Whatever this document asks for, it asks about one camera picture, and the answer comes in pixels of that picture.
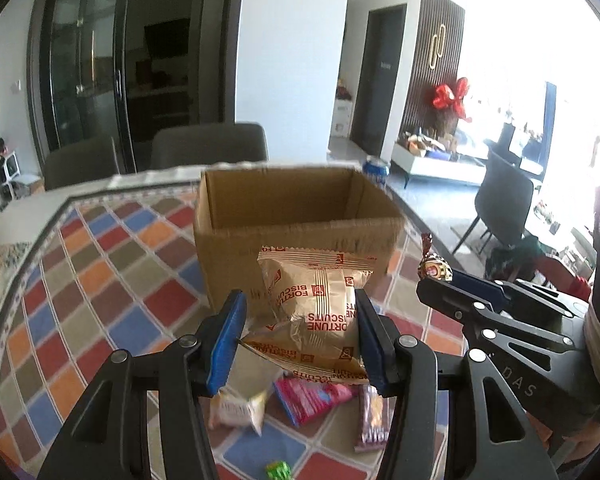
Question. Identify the colourful checkered tablecloth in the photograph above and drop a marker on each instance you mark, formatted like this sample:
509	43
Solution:
105	290

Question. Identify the grey dining chair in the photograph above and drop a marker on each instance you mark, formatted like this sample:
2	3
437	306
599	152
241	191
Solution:
210	145
82	160

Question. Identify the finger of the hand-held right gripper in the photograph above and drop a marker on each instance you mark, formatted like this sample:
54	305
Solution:
445	297
480	285

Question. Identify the dark side chair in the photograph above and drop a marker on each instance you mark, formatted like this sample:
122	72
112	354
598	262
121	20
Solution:
502	205

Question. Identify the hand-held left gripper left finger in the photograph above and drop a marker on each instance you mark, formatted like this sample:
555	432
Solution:
224	345

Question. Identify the cardboard box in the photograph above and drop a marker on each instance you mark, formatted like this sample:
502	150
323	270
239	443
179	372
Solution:
300	210

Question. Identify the white low cabinet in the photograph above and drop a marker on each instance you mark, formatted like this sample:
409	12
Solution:
440	165

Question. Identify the beige biscuit packet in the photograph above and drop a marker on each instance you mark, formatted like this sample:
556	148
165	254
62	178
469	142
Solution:
280	347
310	290

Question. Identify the red flower bouquet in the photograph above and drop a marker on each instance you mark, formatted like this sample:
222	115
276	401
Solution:
450	97

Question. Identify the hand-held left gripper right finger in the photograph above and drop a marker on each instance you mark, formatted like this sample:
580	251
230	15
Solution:
372	345

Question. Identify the white shelf unit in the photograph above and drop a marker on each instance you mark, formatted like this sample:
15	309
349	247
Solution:
2	172

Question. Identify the blue drink can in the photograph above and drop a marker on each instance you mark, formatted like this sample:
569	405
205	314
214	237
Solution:
376	172

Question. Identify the dark slatted wall panel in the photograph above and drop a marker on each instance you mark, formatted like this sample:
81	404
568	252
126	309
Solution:
430	20

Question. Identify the purple wafer bar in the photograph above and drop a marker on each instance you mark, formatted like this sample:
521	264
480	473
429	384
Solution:
372	420

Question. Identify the pink snack packet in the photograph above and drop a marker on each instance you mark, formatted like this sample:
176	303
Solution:
305	400

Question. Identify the black glass sliding doors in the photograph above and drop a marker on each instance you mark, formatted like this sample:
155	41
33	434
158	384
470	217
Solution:
105	60

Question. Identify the black door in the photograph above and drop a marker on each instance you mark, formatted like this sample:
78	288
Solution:
380	80

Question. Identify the gold candy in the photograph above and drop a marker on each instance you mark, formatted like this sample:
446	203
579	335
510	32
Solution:
434	267

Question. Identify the bright green candy packet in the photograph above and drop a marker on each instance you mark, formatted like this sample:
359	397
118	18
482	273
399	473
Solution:
278	471

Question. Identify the small white snack packet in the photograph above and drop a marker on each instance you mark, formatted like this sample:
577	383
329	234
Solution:
237	410

